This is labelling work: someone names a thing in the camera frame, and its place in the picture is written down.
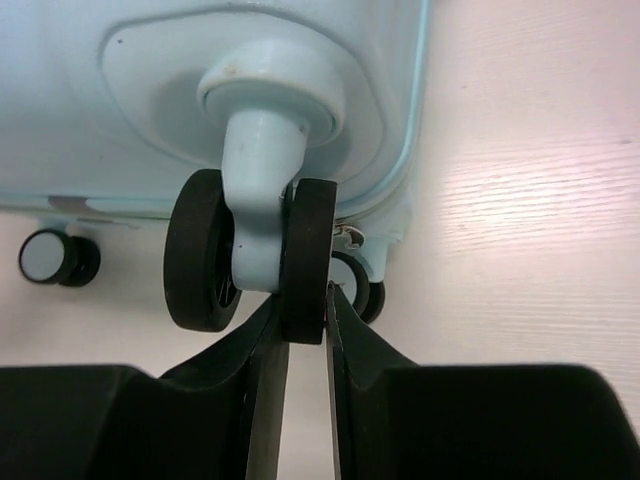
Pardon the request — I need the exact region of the light blue suitcase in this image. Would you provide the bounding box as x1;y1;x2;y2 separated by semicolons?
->
1;1;431;344

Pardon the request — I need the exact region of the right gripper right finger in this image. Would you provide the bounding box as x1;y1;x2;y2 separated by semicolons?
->
326;285;639;479

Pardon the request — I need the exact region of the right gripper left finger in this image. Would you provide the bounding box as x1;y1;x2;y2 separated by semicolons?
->
1;296;289;479

